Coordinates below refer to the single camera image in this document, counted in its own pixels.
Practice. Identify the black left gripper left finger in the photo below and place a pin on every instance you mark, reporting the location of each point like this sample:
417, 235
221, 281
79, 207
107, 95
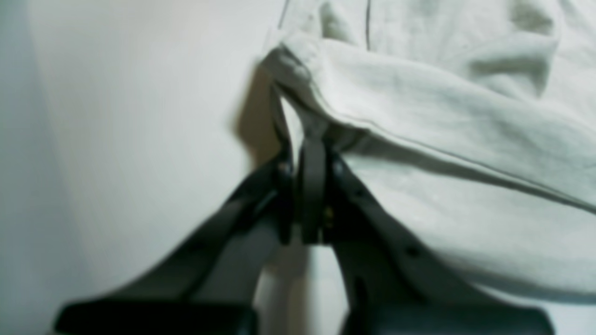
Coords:
207, 284

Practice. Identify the beige t-shirt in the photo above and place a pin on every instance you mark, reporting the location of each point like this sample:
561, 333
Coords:
471, 121

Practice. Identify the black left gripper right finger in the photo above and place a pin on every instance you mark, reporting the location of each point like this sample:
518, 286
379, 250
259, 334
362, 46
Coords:
396, 285

